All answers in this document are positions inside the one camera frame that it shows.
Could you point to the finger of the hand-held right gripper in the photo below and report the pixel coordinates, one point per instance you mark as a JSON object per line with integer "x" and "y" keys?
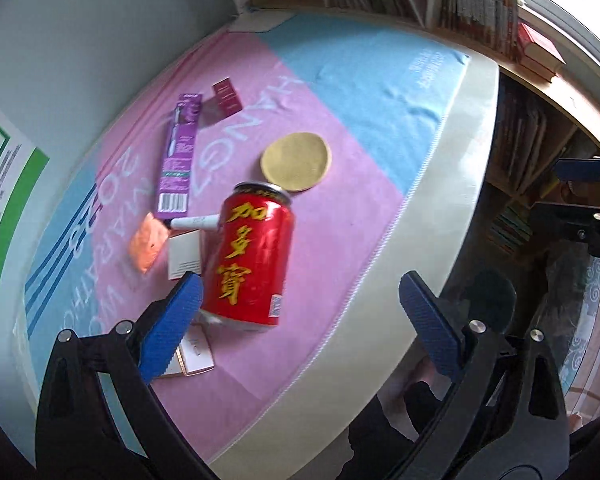
{"x": 580, "y": 169}
{"x": 565, "y": 215}

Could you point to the person's leg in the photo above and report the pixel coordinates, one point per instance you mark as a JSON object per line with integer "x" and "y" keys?
{"x": 380, "y": 435}

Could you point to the purple toothbrush box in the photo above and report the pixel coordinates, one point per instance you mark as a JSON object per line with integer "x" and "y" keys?
{"x": 177, "y": 160}

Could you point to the green and white wall poster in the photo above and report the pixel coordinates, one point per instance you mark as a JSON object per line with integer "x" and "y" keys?
{"x": 10, "y": 195}

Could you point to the small maroon box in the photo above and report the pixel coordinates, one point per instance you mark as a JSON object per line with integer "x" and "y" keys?
{"x": 227, "y": 96}

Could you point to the stack of red books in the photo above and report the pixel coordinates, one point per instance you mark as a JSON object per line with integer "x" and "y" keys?
{"x": 540, "y": 52}

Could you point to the small white box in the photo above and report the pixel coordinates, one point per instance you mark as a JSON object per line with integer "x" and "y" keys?
{"x": 185, "y": 255}

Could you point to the pink and blue printed towel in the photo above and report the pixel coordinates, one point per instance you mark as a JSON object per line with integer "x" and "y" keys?
{"x": 355, "y": 110}

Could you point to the white cream tube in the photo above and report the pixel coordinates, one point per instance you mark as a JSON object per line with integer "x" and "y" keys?
{"x": 195, "y": 222}

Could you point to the swirl patterned rug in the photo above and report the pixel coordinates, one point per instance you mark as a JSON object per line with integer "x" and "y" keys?
{"x": 587, "y": 310}

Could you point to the red drink can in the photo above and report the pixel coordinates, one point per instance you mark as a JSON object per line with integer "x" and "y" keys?
{"x": 250, "y": 260}

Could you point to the black round stool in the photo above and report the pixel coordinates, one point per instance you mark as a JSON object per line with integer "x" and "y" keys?
{"x": 487, "y": 297}

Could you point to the row of upright books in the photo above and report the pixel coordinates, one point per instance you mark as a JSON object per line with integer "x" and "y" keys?
{"x": 480, "y": 5}

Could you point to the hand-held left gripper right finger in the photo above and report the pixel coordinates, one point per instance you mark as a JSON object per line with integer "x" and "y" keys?
{"x": 430, "y": 325}

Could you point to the orange packet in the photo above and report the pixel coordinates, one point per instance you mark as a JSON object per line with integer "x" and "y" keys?
{"x": 147, "y": 245}

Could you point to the round tan cardboard disc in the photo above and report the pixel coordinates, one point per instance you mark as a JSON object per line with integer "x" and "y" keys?
{"x": 295, "y": 160}

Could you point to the white box with pink edge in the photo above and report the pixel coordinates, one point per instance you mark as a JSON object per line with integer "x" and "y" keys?
{"x": 197, "y": 352}

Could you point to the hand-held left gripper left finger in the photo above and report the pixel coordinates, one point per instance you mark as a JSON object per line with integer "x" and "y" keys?
{"x": 172, "y": 325}

